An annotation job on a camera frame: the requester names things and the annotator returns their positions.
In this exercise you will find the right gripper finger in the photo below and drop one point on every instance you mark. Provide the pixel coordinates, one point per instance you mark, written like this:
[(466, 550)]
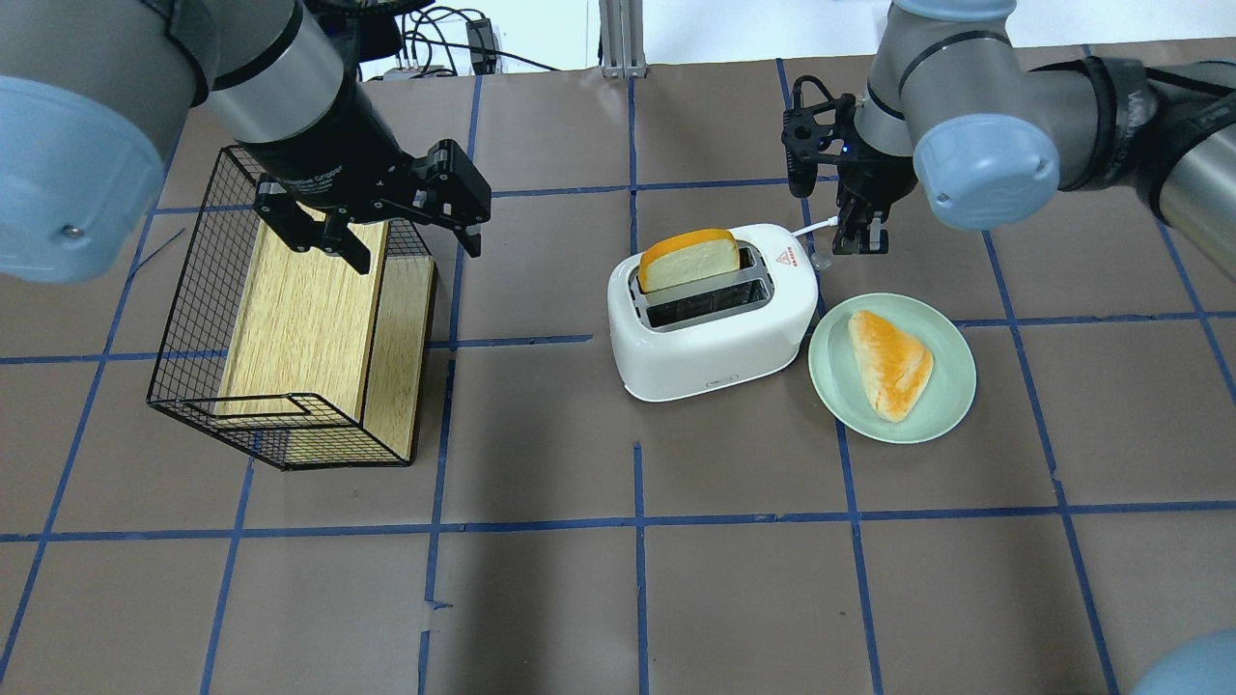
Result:
[(848, 236), (875, 238)]

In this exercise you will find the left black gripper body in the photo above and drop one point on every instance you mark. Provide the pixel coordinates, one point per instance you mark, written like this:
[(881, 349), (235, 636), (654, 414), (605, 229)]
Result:
[(340, 147)]

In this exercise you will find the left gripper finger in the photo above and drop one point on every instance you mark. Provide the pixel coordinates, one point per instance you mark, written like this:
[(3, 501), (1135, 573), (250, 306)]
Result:
[(301, 232), (467, 233)]

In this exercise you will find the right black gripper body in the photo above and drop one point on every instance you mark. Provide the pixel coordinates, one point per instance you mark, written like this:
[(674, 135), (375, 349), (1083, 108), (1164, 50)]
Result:
[(872, 179)]

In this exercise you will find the white two-slot toaster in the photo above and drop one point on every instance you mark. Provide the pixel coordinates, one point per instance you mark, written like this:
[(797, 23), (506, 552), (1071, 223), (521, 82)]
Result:
[(713, 333)]

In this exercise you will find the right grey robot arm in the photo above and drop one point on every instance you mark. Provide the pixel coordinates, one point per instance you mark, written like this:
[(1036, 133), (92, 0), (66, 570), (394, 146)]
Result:
[(948, 109)]

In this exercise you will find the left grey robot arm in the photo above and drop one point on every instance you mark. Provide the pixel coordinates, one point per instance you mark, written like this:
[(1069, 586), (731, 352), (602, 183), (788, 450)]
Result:
[(94, 95)]

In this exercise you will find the bread slice in toaster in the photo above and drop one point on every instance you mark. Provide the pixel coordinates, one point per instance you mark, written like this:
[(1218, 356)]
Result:
[(687, 257)]

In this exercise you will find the large wooden board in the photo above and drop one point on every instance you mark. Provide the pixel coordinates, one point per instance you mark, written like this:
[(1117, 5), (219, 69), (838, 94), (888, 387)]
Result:
[(304, 330)]

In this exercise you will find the small wooden board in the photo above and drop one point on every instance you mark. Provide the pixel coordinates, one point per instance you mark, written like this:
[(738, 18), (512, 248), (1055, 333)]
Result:
[(404, 313)]

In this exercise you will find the light green plate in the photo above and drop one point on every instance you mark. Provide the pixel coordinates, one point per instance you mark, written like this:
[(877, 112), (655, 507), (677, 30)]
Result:
[(948, 393)]

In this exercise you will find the triangular bread on plate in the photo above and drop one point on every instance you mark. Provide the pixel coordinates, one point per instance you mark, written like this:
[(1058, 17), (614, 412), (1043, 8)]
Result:
[(894, 366)]

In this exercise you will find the black power adapter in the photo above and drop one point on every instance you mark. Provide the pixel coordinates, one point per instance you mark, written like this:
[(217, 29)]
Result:
[(482, 46)]

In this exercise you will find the black wire basket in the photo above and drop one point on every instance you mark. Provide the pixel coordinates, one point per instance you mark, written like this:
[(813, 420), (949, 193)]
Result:
[(191, 358)]

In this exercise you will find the aluminium frame post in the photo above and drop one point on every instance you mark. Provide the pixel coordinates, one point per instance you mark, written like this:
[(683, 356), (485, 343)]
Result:
[(621, 43)]

